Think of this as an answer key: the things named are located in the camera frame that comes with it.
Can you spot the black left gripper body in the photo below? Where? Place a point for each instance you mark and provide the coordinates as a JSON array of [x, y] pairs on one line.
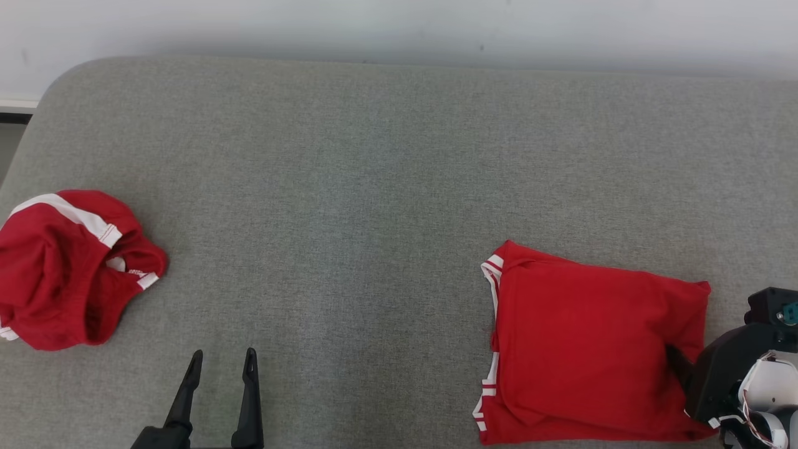
[[162, 438]]

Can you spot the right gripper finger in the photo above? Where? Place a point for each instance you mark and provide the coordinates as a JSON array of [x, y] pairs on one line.
[[681, 368]]

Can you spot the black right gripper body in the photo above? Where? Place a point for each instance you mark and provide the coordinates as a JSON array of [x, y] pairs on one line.
[[717, 380]]

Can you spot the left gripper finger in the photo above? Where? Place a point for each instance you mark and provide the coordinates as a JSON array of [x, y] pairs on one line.
[[249, 411], [186, 399]]

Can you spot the red white basketball jersey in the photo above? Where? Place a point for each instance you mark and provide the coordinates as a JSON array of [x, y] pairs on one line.
[[580, 349]]

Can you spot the red shorts with white stripe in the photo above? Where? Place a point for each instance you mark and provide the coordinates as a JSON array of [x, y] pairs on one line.
[[56, 280]]

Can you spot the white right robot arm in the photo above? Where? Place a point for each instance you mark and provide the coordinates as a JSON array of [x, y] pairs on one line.
[[776, 386]]

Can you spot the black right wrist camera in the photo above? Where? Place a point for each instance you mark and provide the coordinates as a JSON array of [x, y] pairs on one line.
[[765, 305]]

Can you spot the white wall baseboard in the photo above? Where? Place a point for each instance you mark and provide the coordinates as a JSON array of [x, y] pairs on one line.
[[17, 105]]

